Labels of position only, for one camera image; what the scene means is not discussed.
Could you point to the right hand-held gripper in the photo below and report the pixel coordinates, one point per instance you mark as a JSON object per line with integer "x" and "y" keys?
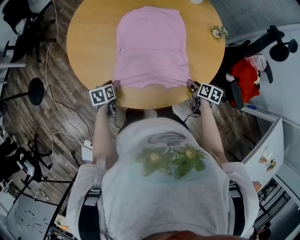
{"x": 209, "y": 93}

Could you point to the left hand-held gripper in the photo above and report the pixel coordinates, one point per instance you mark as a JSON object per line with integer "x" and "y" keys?
{"x": 103, "y": 95}

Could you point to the pink long-sleeve shirt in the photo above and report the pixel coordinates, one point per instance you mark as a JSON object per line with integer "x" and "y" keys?
{"x": 152, "y": 47}

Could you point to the person's right forearm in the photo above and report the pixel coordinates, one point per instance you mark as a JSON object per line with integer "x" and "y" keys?
{"x": 212, "y": 136}

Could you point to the person's left forearm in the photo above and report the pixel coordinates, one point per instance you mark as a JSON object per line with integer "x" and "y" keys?
{"x": 103, "y": 140}

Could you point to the person's black trousers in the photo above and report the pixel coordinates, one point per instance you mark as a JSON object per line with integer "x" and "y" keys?
{"x": 133, "y": 116}

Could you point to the red plush toy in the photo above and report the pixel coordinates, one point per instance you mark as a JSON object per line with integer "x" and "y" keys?
{"x": 245, "y": 79}

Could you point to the small pale flower ornament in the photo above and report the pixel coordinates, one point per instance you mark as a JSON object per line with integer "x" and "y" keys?
{"x": 219, "y": 31}

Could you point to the white power strip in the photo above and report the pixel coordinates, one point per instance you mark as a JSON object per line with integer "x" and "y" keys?
{"x": 88, "y": 144}

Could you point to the pink bag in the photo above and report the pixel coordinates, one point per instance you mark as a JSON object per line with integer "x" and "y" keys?
{"x": 257, "y": 62}

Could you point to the white flat box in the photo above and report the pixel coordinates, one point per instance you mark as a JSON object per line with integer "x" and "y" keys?
{"x": 87, "y": 154}

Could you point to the black standing fan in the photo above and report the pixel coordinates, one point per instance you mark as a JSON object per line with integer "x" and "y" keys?
{"x": 36, "y": 91}

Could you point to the large white desk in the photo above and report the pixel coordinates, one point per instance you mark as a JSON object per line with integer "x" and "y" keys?
{"x": 264, "y": 138}

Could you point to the white handbag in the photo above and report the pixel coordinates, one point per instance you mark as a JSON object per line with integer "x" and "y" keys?
{"x": 21, "y": 26}

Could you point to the small potted flower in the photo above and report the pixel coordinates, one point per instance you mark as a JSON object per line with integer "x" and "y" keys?
{"x": 272, "y": 164}

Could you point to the black low-back office chair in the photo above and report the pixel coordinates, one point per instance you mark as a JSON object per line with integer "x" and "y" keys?
{"x": 14, "y": 154}

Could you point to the black metal rack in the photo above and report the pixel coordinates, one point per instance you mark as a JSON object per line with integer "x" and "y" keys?
{"x": 274, "y": 206}

